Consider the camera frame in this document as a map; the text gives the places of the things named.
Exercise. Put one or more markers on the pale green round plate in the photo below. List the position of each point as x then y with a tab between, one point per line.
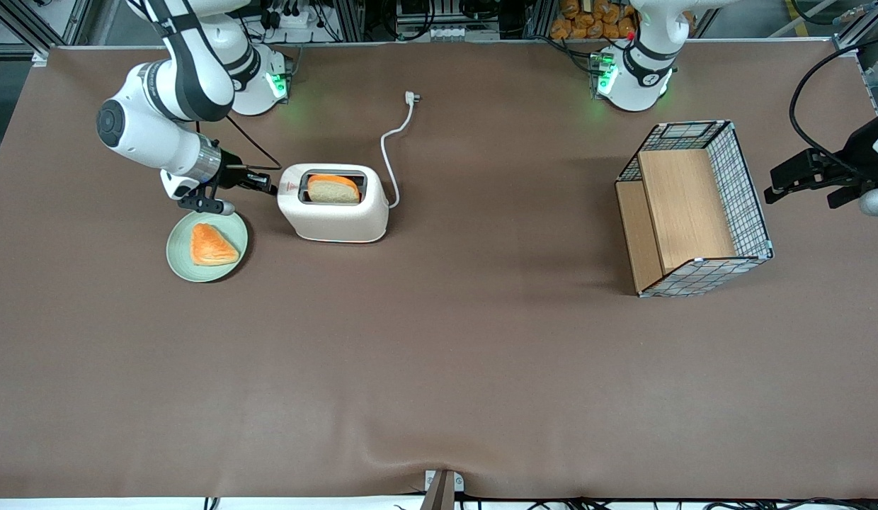
180	255

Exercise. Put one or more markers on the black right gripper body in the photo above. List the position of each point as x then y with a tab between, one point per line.
233	175

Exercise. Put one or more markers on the white power strip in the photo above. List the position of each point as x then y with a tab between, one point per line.
297	18

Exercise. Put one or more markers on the toast slice with orange crust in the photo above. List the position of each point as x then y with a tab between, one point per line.
333	191

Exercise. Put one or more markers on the orange triangular puff pastry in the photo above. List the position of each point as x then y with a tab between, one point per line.
211	246

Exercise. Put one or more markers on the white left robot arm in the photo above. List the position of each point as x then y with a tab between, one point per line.
641	78

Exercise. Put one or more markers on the white two-slot toaster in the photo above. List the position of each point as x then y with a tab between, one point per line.
333	219

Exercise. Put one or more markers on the aluminium frame profile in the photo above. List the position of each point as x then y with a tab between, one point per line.
854	28
23	25

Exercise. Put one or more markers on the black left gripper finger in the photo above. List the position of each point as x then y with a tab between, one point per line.
800	170
777	194

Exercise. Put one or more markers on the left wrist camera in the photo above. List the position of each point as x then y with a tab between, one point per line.
876	201

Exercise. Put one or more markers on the brown table cloth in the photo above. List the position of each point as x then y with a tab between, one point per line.
439	354

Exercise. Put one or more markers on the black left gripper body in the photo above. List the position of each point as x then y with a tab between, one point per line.
851	154

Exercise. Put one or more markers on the pile of orange bread rolls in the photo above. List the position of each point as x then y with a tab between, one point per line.
588	25

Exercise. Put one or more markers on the metal table edge bracket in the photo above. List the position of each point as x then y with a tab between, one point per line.
440	496

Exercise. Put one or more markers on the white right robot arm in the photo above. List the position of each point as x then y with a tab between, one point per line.
163	120

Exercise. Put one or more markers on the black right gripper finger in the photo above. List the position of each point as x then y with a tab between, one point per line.
251	169
258	183

